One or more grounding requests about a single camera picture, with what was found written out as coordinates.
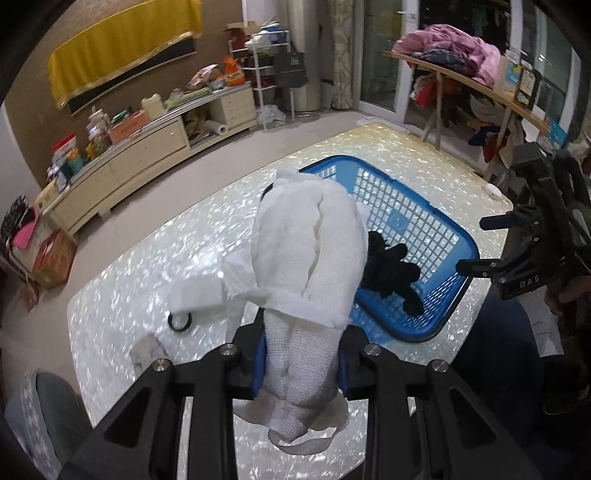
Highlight white fluffy cloth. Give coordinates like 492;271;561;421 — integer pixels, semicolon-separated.
167;271;228;315

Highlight glass sliding door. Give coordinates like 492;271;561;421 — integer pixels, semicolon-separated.
353;0;467;125

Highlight dark paper bag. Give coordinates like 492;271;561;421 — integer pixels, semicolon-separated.
273;52;309;89

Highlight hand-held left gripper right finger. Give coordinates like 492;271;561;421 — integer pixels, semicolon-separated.
336;325;542;480

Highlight white cylindrical column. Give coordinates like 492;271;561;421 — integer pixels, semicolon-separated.
284;0;324;114

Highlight white metal rack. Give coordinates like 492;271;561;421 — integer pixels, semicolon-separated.
245;32;296;130

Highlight orange box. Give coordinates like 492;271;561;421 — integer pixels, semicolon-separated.
108;110;151;144

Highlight open cardboard box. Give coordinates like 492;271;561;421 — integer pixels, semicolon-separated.
222;21;273;51

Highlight cream plastic jug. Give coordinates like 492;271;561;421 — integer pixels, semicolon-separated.
141;92;166;121

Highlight black patterned cloth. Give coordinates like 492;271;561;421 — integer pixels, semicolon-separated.
0;196;28;241

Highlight blue printed box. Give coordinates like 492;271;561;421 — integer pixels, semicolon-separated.
536;117;568;148

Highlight grey patterned stool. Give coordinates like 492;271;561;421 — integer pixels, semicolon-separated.
4;369;95;480

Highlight clear jar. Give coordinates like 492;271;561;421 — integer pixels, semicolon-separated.
87;110;112;148

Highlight wooden folding table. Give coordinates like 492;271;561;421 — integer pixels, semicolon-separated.
383;50;559;178

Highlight white mesh cloth with strap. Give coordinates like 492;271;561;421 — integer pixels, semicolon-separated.
222;166;370;455

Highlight cream television cabinet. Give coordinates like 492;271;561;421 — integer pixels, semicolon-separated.
34;85;257;236

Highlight white and blue box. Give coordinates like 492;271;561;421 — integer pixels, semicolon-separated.
494;48;532;95

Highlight person's right hand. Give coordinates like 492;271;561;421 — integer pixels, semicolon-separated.
545;272;591;319

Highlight orange snack bag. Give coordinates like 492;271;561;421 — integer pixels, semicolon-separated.
222;55;245;86

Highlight patterned beige curtain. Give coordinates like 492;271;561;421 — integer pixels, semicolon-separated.
323;0;356;112

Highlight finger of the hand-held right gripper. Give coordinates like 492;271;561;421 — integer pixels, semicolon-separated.
479;208;536;232
456;258;513;280

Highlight blue plastic basket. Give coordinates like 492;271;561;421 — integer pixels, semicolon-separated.
263;155;479;342

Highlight black wall television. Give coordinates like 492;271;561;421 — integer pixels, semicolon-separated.
68;34;195;116

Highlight white paper roll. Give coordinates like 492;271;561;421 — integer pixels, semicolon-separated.
187;124;229;148

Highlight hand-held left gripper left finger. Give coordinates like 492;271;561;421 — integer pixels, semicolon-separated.
58;325;269;480

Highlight white plastic bag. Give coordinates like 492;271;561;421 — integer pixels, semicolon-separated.
261;105;289;126

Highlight cream flat box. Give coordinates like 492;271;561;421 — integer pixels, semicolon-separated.
34;182;61;208

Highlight yellow cloth cover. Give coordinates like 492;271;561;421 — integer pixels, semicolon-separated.
47;0;204;109

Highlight green cloth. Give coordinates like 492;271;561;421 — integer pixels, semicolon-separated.
164;90;213;109

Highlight floral printed bag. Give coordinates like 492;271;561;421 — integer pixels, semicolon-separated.
187;65;218;90

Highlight pile of pink clothes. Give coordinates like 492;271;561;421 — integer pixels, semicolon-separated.
392;24;502;86

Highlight red and white box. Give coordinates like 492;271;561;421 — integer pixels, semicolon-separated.
52;134;78;162

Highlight black glove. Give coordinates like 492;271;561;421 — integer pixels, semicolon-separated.
358;231;423;317

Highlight brown cardboard box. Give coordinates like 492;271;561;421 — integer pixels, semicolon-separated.
30;229;78;289

